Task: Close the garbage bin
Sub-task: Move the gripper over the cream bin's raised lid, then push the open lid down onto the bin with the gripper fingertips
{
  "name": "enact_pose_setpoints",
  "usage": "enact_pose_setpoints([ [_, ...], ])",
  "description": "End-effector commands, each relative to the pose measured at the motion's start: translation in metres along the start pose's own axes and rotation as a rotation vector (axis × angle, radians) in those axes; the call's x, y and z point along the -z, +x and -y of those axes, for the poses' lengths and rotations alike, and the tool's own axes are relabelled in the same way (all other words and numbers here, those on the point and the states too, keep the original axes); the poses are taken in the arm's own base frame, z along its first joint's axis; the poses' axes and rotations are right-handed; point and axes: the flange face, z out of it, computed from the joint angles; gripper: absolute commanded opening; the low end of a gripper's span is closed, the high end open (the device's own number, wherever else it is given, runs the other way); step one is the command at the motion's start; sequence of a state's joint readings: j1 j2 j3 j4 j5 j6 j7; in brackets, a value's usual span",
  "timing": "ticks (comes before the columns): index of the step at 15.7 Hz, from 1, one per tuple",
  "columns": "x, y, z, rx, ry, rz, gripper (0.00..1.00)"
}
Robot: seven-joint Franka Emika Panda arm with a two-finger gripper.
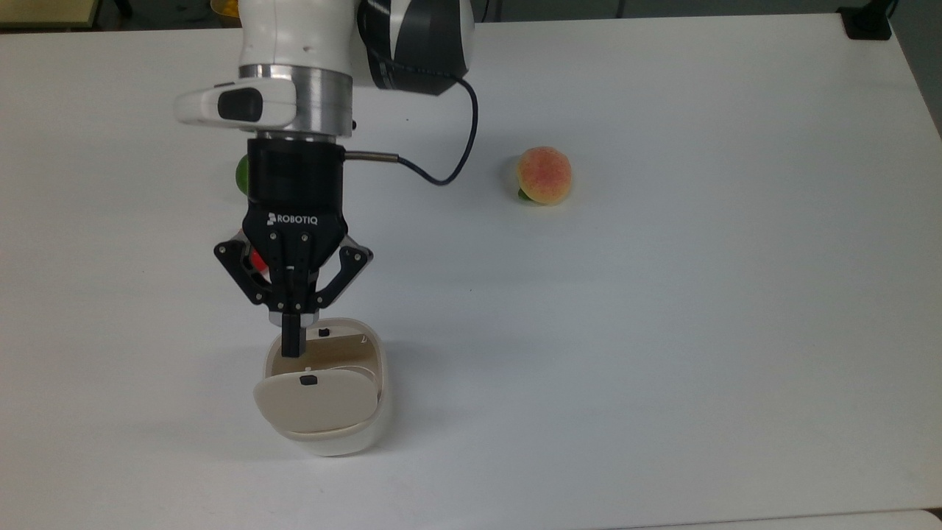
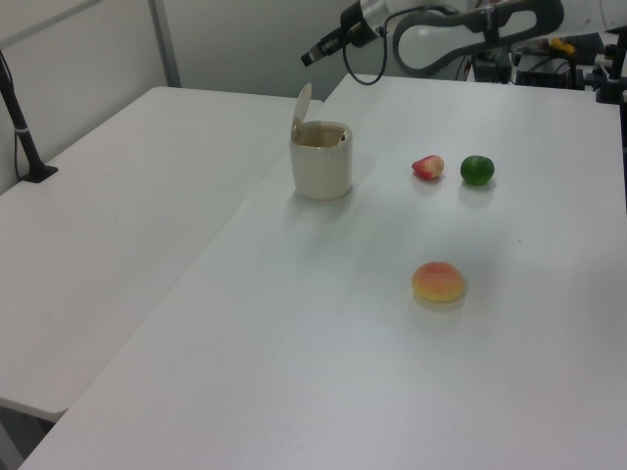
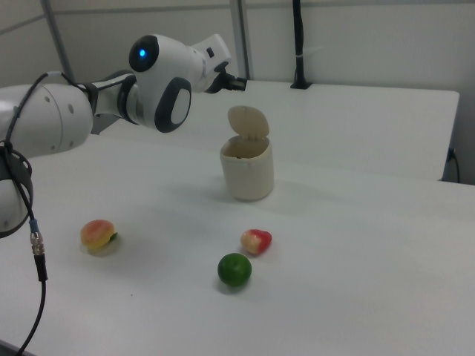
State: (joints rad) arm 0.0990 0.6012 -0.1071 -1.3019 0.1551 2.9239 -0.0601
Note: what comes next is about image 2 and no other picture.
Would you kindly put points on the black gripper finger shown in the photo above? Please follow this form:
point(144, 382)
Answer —
point(328, 51)
point(323, 43)

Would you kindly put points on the yellow tool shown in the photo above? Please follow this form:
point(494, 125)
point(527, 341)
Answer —
point(563, 46)

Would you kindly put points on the red toy strawberry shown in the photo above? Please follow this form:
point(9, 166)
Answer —
point(426, 168)

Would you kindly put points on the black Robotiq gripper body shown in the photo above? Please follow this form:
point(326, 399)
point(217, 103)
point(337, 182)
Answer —
point(360, 29)

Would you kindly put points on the cream garbage bin with lid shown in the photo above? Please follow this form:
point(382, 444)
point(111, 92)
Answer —
point(321, 171)

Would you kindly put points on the orange yellow toy peach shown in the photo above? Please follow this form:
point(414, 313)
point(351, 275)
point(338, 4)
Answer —
point(436, 281)

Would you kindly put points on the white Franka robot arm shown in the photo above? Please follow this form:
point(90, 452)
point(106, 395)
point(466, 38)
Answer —
point(588, 12)

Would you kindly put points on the green toy lime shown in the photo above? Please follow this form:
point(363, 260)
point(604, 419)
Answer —
point(476, 170)

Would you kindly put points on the black pole with base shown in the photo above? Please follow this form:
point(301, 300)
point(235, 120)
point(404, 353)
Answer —
point(22, 132)

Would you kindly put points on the small black equipment box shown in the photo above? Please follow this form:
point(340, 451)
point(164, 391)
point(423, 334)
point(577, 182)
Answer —
point(490, 68)

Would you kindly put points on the black camera stand clamp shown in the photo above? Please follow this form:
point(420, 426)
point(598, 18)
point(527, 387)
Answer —
point(612, 83)

